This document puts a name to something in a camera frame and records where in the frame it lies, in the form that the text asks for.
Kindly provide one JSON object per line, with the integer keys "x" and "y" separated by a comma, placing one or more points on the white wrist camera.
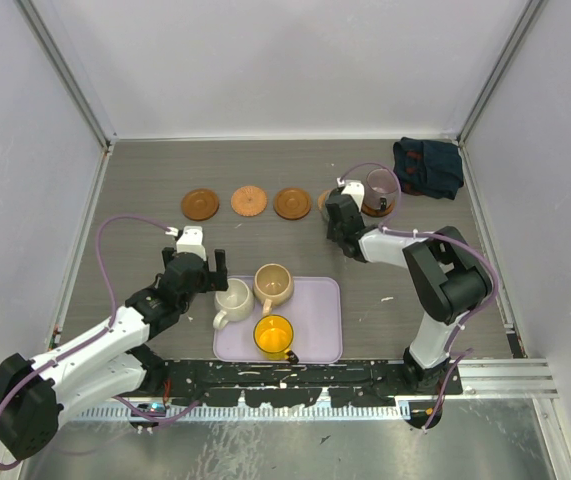
{"x": 188, "y": 240}
{"x": 352, "y": 188}

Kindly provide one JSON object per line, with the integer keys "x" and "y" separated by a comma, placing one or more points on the purple glass mug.
{"x": 380, "y": 188}

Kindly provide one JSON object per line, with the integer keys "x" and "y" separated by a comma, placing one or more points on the slotted cable duct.
{"x": 321, "y": 411}

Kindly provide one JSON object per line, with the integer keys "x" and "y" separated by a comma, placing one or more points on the white ceramic mug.
{"x": 233, "y": 305}

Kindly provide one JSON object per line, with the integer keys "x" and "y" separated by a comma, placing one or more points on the lilac plastic tray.
{"x": 314, "y": 311}

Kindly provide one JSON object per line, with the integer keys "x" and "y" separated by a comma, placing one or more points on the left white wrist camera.
{"x": 188, "y": 240}

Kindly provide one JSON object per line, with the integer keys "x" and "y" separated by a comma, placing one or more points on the grey ceramic mug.
{"x": 324, "y": 212}

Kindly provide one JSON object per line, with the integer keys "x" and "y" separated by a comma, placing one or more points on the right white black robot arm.
{"x": 450, "y": 278}

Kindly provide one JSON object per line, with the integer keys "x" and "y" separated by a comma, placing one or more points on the yellow glass mug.
{"x": 273, "y": 335}

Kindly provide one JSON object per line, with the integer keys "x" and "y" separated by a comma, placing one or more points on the light woven coaster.
{"x": 249, "y": 201}
{"x": 322, "y": 198}

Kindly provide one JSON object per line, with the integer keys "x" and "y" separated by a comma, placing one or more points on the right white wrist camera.
{"x": 352, "y": 188}

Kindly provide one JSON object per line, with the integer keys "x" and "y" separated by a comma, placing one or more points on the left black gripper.
{"x": 214, "y": 280}

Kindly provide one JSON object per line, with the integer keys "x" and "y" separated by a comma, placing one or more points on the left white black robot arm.
{"x": 39, "y": 395}

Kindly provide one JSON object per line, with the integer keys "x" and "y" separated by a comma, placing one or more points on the dark wooden coaster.
{"x": 200, "y": 204}
{"x": 292, "y": 203}
{"x": 377, "y": 213}

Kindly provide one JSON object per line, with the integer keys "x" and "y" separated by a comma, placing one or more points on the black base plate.
{"x": 357, "y": 383}

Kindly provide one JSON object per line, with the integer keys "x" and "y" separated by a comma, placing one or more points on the dark blue folded cloth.
{"x": 428, "y": 168}

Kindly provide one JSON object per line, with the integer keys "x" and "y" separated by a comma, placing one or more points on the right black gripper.
{"x": 332, "y": 234}

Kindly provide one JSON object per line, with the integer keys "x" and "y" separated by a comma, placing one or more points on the beige ceramic mug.
{"x": 273, "y": 286}

